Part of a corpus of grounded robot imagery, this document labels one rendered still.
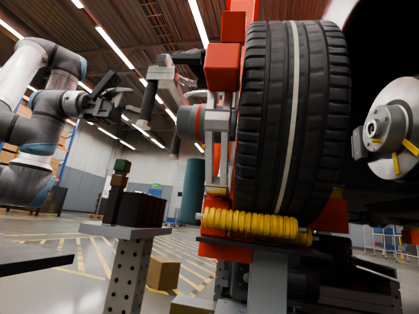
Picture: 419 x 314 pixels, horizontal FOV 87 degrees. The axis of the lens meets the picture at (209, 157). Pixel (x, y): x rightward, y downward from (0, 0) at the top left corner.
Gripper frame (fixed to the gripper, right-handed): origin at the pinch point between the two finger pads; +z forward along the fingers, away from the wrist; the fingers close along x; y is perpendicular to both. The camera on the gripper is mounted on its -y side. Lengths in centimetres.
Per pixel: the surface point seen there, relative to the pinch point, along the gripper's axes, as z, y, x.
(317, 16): 243, -682, -572
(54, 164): -824, -124, -833
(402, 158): 77, 9, -10
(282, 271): 45, 44, -12
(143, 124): 1.6, 8.2, 1.4
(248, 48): 30.6, -7.4, 14.5
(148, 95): 1.3, -1.6, 1.4
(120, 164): -7.2, 18.9, -6.5
